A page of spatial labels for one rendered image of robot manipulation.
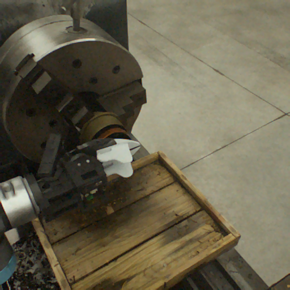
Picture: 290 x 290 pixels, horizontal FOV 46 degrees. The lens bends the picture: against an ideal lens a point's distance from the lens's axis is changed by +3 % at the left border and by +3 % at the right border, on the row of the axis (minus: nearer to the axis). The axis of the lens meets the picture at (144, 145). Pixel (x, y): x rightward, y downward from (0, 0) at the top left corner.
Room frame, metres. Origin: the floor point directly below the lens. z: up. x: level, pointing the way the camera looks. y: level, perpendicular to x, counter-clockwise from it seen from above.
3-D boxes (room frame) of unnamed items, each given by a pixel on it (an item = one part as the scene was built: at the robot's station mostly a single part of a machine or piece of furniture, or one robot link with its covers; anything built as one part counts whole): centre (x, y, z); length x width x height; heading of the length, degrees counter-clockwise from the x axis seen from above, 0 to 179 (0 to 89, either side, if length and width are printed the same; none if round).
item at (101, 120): (0.50, 0.08, 1.08); 0.09 x 0.09 x 0.09; 32
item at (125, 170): (0.43, 0.04, 1.07); 0.09 x 0.06 x 0.03; 121
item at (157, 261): (0.42, 0.03, 0.89); 0.36 x 0.30 x 0.04; 122
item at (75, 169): (0.37, 0.13, 1.08); 0.12 x 0.09 x 0.08; 121
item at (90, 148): (0.43, 0.09, 1.10); 0.09 x 0.02 x 0.05; 121
